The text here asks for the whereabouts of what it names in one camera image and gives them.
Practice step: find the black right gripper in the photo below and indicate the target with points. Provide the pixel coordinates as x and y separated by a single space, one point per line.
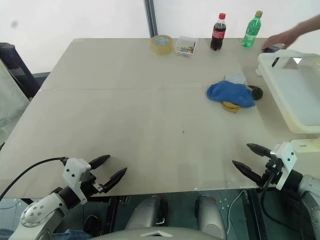
271 172

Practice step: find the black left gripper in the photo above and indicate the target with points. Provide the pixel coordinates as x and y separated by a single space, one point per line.
91 186

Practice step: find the small purple object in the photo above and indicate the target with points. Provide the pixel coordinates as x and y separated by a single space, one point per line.
271 48

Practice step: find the person's bare forearm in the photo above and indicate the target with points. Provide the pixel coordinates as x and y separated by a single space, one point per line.
307 26

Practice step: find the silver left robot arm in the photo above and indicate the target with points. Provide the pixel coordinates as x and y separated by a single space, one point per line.
37 212

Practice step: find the white plastic basket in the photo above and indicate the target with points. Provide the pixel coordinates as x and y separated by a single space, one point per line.
292 85

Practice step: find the clear box of coloured clips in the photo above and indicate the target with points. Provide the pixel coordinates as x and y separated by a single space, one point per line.
186 47

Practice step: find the person's bare hand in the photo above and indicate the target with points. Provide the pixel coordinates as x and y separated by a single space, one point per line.
280 40

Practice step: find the white plastic lid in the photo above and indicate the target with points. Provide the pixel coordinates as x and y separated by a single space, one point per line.
306 145

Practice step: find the black shoe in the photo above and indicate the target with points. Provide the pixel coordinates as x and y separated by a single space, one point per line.
92 225

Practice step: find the silver left robot thigh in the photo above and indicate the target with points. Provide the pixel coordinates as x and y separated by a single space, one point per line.
147 212

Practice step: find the silver robot thigh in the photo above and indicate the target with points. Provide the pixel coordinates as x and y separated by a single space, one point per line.
147 212
208 215

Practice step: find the yellow round object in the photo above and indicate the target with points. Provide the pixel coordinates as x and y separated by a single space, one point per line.
230 107

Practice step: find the silver right robot thigh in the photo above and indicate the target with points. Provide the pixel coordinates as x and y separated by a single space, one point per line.
208 215

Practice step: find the grey robot torso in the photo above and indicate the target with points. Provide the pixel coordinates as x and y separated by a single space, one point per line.
155 233

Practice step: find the light blue cloth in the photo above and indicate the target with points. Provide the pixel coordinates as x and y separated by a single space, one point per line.
235 77

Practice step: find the pale grey cloth sheet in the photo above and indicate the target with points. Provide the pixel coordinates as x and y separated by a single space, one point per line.
10 105

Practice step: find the green bottle yellow cap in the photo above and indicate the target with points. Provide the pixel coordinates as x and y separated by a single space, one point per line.
251 32

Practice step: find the cola bottle red cap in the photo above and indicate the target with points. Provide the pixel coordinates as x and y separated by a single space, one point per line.
217 35

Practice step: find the clear tape roll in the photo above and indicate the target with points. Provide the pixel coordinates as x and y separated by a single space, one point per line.
161 48

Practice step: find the grey metal pillar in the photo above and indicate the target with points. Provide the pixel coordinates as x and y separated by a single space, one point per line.
151 17

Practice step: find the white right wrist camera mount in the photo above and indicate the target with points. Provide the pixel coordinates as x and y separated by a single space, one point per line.
286 160

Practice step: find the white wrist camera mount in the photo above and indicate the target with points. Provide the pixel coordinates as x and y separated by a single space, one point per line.
286 160
75 172

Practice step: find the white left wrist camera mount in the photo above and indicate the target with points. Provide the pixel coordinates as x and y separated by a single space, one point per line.
75 172

